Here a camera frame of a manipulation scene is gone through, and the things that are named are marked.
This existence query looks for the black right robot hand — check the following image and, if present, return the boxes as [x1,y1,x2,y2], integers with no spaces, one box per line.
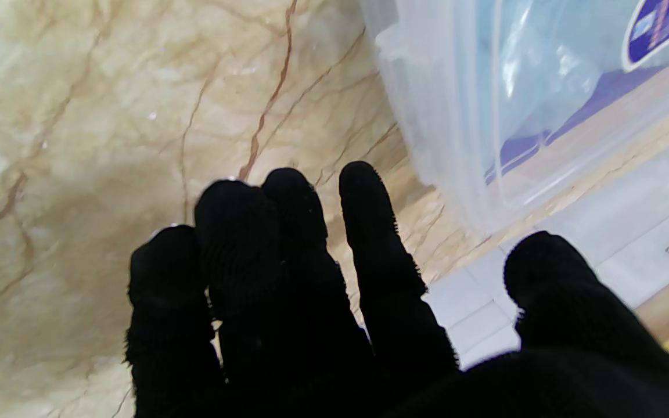
[124,161,669,418]

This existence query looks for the clear crate with blue tape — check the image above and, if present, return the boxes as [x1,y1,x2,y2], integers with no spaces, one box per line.
[361,0,669,233]

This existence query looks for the clear lid with blue label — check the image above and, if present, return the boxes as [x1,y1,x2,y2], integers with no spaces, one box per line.
[488,0,669,210]

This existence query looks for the white lower kitchen cabinets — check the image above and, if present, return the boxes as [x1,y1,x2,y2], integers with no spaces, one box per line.
[425,131,669,369]

